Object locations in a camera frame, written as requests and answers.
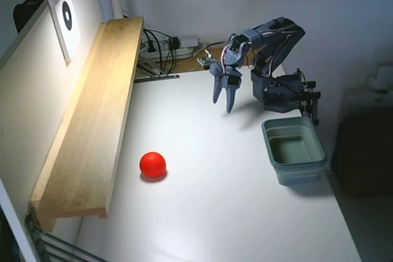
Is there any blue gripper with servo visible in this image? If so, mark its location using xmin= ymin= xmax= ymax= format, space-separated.
xmin=209 ymin=62 xmax=244 ymax=114

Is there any red ball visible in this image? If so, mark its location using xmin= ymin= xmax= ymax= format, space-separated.
xmin=139 ymin=152 xmax=168 ymax=179

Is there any grey collapsible container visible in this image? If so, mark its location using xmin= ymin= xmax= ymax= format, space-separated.
xmin=261 ymin=117 xmax=328 ymax=187

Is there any white power strip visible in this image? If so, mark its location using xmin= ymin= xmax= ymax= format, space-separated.
xmin=139 ymin=40 xmax=199 ymax=60

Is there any white power adapter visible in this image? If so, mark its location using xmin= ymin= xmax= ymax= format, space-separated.
xmin=179 ymin=35 xmax=200 ymax=47

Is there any long wooden shelf board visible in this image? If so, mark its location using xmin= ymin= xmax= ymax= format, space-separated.
xmin=29 ymin=16 xmax=145 ymax=234

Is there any dark bulky seat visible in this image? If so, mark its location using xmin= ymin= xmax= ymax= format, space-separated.
xmin=330 ymin=114 xmax=393 ymax=198

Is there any pale grey box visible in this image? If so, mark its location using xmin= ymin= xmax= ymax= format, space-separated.
xmin=365 ymin=64 xmax=393 ymax=103

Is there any small wrist camera board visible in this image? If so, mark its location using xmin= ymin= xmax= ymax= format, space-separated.
xmin=196 ymin=54 xmax=216 ymax=68

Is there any black camera cable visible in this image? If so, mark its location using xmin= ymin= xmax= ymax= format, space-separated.
xmin=204 ymin=40 xmax=230 ymax=57

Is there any grey metal shelf bracket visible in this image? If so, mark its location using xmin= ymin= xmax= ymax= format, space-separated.
xmin=134 ymin=59 xmax=181 ymax=84
xmin=23 ymin=211 xmax=104 ymax=262

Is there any white frame with black ring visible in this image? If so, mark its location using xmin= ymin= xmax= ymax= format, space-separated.
xmin=47 ymin=0 xmax=82 ymax=66

